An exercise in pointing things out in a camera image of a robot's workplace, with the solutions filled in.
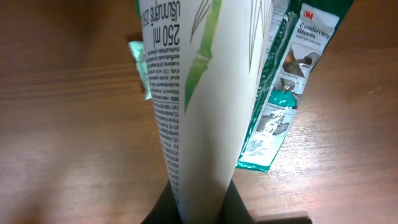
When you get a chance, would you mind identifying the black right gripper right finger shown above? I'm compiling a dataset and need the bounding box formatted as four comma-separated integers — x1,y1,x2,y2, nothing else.
216,181,256,224

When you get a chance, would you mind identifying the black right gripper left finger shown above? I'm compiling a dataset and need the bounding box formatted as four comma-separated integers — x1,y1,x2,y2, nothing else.
141,181,182,224

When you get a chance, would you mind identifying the white cream tube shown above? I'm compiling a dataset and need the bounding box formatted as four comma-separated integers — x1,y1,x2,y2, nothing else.
139,0,274,223

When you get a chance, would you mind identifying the mint green snack packet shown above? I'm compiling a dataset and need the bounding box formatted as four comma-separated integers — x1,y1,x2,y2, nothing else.
128,41,152,100

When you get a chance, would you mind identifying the green wipes package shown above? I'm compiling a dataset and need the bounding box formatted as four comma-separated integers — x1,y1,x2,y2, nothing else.
236,0,353,172

